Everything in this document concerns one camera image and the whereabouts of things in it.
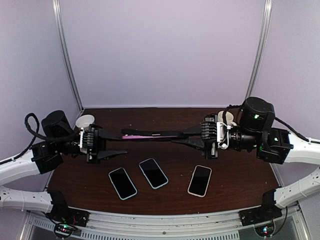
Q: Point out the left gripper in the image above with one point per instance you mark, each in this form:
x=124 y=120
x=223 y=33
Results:
x=93 y=158

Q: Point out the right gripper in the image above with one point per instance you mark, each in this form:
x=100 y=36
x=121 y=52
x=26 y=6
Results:
x=194 y=142

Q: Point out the black phone case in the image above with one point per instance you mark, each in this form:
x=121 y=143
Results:
x=175 y=133

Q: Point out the pink phone case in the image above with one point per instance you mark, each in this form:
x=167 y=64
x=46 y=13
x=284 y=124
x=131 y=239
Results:
x=199 y=181

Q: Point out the purple phone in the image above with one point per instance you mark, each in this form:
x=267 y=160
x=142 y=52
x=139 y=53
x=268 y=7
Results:
x=143 y=137

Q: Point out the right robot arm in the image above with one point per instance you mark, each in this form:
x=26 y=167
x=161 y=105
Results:
x=258 y=129

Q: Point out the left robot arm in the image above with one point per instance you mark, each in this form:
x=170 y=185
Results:
x=53 y=137

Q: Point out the left blue-cased phone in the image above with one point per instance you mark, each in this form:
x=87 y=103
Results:
x=122 y=183

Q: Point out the blue-cased phone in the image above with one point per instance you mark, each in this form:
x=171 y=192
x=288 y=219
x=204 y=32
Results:
x=122 y=183
x=153 y=173

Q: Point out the middle blue-cased phone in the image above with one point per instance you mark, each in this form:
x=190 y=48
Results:
x=153 y=173

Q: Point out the small white cup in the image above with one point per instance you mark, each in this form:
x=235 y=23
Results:
x=84 y=121

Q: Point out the cream ceramic mug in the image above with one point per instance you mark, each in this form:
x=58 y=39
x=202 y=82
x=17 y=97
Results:
x=229 y=118

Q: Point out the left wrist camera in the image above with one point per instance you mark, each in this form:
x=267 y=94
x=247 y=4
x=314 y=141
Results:
x=88 y=140

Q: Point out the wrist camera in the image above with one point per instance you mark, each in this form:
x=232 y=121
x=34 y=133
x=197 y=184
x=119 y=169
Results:
x=222 y=136
x=88 y=140

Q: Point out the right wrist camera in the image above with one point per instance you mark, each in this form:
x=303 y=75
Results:
x=222 y=136

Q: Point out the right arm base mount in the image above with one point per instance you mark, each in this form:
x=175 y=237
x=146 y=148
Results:
x=267 y=212

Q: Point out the aluminium front rail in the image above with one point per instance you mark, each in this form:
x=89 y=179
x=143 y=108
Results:
x=224 y=225

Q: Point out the left corner aluminium post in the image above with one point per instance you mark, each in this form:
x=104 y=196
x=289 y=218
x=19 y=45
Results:
x=65 y=53

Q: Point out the corner aluminium post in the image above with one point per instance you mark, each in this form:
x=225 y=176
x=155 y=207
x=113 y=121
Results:
x=263 y=36
x=65 y=53

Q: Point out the right corner aluminium post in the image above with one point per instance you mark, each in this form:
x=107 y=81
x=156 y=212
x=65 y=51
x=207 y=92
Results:
x=263 y=36

